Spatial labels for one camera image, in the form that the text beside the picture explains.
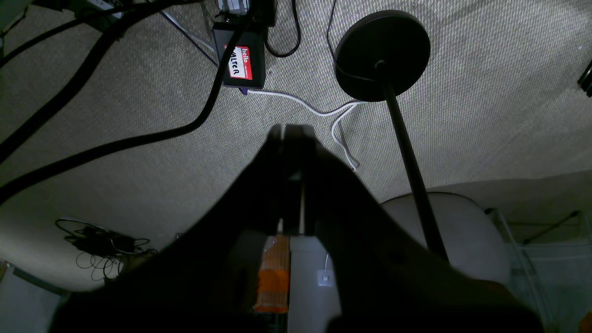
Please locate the black power brick with sticker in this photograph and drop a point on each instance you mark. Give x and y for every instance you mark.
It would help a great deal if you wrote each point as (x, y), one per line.
(246, 66)

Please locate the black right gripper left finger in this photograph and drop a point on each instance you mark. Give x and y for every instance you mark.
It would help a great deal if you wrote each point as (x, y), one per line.
(205, 282)

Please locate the orange object under table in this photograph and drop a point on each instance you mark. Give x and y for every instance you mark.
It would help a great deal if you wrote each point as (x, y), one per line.
(274, 277)

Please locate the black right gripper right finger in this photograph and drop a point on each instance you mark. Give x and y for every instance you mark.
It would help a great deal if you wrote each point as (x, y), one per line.
(387, 282)

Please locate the white round stool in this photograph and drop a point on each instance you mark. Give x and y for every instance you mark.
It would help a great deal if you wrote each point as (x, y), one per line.
(473, 244)

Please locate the black round lamp base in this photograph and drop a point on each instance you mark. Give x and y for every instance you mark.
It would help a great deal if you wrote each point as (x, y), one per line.
(380, 57)

